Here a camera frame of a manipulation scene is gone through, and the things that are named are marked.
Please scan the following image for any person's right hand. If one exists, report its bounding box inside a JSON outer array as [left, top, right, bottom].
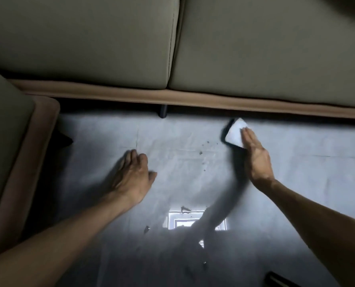
[[240, 127, 276, 192]]

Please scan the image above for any person's left hand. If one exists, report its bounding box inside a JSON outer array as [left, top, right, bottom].
[[110, 149, 158, 206]]

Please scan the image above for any white tissue sheet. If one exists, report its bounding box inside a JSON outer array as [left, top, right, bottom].
[[225, 117, 250, 149]]

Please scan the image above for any person's left forearm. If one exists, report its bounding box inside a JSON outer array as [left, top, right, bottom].
[[0, 191, 135, 287]]

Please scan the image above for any person's right forearm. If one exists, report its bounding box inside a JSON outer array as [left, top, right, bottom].
[[260, 177, 355, 287]]

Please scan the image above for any beige leather sofa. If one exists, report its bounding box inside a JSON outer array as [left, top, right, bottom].
[[0, 0, 355, 260]]

